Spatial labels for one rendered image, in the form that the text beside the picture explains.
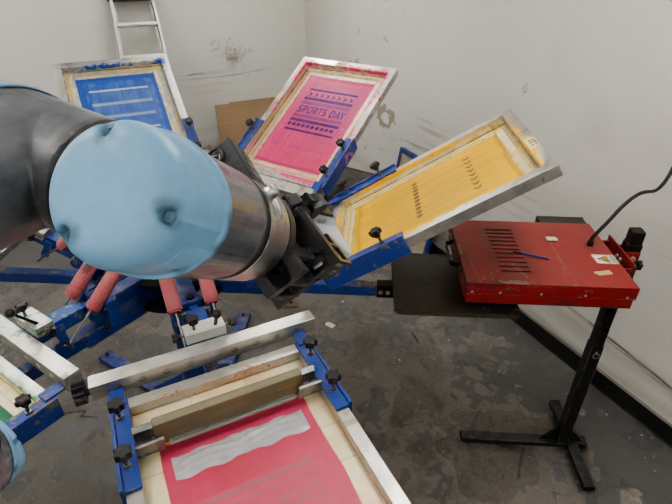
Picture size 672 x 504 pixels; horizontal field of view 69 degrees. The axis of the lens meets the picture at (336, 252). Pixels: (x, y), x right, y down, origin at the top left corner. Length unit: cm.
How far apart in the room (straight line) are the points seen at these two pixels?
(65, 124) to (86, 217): 7
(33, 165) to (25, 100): 5
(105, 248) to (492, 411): 267
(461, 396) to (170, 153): 269
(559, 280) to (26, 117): 170
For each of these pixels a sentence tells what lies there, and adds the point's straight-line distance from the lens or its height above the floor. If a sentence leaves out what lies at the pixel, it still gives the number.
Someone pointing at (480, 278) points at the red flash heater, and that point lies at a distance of 176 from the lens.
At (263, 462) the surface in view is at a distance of 137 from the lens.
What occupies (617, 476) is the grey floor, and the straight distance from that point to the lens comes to 281.
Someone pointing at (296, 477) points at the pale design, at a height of 96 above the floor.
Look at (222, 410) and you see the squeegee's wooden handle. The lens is 140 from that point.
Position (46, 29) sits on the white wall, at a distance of 510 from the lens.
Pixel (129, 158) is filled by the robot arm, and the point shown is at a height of 199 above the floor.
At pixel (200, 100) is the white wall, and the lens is 532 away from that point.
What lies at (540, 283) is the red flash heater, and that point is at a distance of 180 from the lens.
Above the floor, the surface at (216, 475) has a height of 96.
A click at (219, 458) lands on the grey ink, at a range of 139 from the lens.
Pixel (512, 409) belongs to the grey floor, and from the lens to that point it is 288.
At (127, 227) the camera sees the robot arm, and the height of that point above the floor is 196.
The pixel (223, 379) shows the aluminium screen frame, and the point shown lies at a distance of 155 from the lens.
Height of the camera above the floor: 207
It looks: 32 degrees down
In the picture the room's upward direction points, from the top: straight up
